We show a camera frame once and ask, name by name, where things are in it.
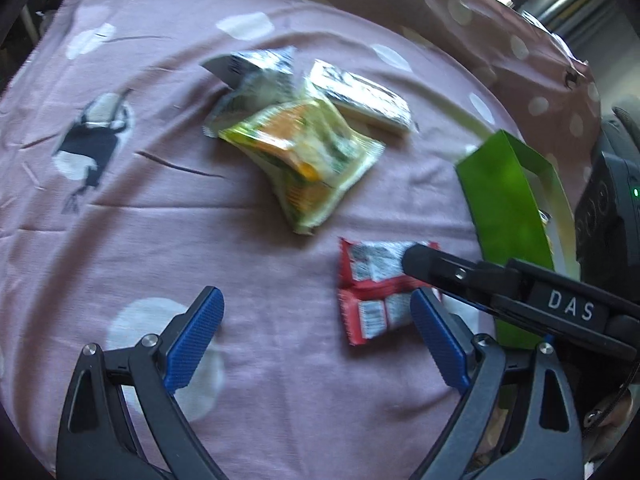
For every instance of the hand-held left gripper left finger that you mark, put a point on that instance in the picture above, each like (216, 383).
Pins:
(195, 340)

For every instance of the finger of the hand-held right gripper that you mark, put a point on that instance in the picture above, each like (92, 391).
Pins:
(530, 295)

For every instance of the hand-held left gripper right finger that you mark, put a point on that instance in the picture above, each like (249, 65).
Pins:
(440, 342)

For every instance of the red snack packet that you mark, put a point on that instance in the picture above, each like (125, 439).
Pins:
(375, 290)

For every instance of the green cardboard box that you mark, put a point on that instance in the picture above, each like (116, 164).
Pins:
(505, 210)

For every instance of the pink polka dot blanket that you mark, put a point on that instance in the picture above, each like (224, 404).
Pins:
(150, 220)

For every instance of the yellow green snack packet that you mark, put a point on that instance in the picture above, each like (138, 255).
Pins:
(305, 160)

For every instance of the white silver bar packet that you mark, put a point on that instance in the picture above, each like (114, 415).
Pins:
(360, 97)

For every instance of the silver crinkled snack packet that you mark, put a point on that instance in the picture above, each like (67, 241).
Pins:
(250, 80)

